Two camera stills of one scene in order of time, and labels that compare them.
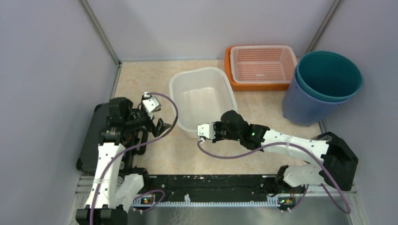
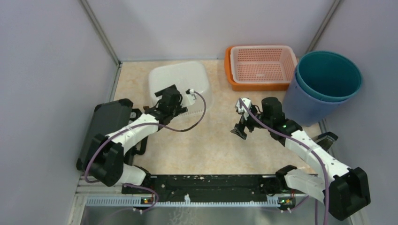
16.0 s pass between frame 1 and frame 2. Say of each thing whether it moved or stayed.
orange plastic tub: stayed
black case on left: stayed
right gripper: moved
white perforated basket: stayed
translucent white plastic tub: moved
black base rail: stayed
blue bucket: stayed
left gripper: moved
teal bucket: stayed
